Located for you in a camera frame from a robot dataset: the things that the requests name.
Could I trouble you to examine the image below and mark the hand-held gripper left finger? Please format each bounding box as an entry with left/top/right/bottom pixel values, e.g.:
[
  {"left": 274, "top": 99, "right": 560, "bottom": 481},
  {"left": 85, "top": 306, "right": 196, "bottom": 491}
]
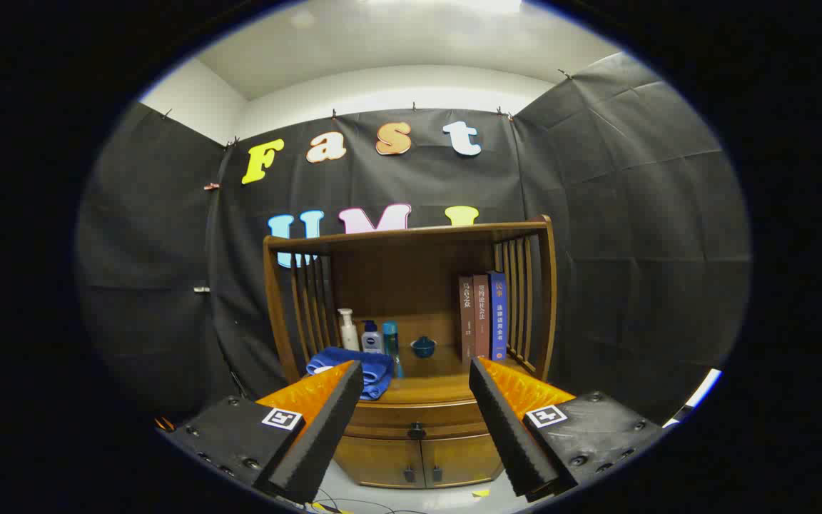
[{"left": 166, "top": 359, "right": 365, "bottom": 505}]

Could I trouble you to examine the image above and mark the clear blue-cap bottle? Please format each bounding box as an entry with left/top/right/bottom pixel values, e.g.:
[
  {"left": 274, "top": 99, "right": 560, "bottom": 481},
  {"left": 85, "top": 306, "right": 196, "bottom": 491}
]
[{"left": 382, "top": 321, "right": 405, "bottom": 379}]

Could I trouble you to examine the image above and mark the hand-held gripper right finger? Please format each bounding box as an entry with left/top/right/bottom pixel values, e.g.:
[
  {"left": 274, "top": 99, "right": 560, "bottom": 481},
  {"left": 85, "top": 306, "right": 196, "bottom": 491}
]
[{"left": 468, "top": 356, "right": 669, "bottom": 503}]

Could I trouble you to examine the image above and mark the wooden cabinet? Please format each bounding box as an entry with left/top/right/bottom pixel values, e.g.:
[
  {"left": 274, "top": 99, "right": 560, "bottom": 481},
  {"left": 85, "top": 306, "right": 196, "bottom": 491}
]
[{"left": 263, "top": 216, "right": 558, "bottom": 490}]

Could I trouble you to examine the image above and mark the blue book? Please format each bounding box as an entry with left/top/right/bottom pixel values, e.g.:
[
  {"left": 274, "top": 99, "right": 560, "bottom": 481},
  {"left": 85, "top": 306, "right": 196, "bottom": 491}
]
[{"left": 488, "top": 271, "right": 509, "bottom": 361}]

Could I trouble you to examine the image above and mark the dark brown book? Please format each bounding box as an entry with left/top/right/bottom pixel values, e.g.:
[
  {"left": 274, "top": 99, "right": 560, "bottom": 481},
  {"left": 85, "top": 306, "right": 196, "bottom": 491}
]
[{"left": 458, "top": 276, "right": 476, "bottom": 363}]

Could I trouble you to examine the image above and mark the reddish brown book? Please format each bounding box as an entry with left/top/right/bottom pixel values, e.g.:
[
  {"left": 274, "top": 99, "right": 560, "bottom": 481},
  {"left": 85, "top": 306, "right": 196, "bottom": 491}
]
[{"left": 473, "top": 274, "right": 491, "bottom": 361}]

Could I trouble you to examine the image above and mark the wooden countertop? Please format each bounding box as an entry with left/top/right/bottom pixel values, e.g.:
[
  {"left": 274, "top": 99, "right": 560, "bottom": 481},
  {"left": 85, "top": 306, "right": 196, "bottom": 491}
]
[{"left": 304, "top": 346, "right": 540, "bottom": 405}]

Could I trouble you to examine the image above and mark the white pump bottle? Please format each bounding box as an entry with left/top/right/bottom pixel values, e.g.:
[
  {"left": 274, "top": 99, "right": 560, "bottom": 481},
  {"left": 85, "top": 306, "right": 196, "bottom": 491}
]
[{"left": 338, "top": 308, "right": 360, "bottom": 352}]

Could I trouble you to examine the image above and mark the folded blue towel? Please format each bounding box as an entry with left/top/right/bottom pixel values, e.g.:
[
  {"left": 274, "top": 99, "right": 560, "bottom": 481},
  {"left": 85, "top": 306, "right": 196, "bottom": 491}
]
[{"left": 306, "top": 347, "right": 395, "bottom": 400}]

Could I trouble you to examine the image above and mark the wooden drawer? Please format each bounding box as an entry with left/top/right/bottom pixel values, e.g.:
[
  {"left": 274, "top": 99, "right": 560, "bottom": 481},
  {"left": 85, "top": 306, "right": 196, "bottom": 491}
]
[{"left": 345, "top": 400, "right": 487, "bottom": 440}]

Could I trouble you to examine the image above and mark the wooden cabinet door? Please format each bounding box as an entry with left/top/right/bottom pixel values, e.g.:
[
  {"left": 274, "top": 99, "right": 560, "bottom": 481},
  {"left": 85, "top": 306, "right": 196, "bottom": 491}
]
[
  {"left": 422, "top": 434, "right": 504, "bottom": 488},
  {"left": 333, "top": 435, "right": 425, "bottom": 490}
]

